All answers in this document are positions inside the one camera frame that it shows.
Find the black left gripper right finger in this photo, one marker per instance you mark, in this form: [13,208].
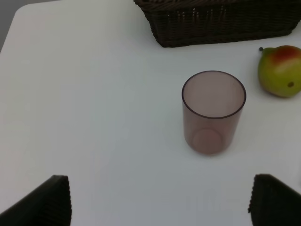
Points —
[273,203]

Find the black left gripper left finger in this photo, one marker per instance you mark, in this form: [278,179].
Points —
[47,205]

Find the green red mango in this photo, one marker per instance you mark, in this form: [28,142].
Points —
[279,70]

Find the dark brown wicker basket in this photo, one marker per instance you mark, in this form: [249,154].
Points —
[178,23]

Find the translucent pink plastic cup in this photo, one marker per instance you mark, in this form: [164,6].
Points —
[212,104]

